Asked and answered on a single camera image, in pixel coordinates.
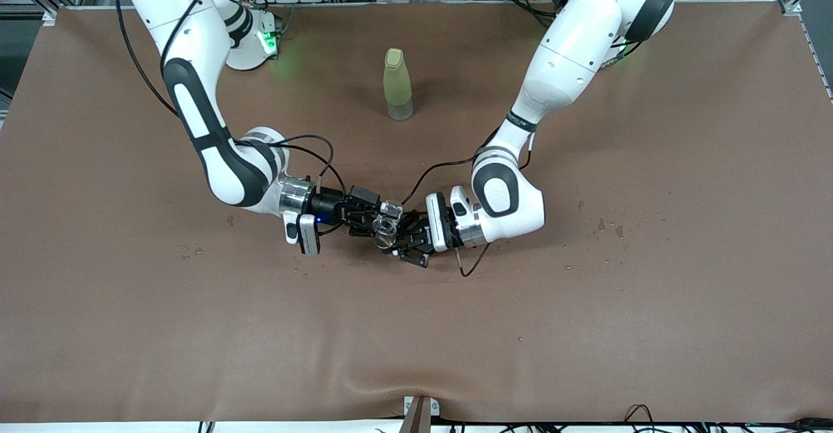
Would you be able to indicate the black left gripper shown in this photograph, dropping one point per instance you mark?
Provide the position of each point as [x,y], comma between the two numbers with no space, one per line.
[417,233]

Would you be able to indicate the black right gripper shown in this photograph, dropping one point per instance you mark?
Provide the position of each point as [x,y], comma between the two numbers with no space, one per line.
[329,204]

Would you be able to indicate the clear glass measuring beaker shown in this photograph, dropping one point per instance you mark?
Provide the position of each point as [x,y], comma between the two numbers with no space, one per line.
[384,226]

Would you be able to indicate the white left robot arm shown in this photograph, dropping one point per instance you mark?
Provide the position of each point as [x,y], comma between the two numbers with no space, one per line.
[566,62]

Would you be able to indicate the brown table cloth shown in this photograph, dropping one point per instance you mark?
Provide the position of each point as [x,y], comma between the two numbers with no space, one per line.
[416,329]

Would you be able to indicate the green frosted bottle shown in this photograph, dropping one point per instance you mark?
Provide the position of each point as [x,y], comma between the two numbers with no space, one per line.
[397,84]

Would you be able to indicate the metal table clamp bracket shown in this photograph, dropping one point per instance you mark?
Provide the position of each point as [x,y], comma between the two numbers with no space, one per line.
[420,417]

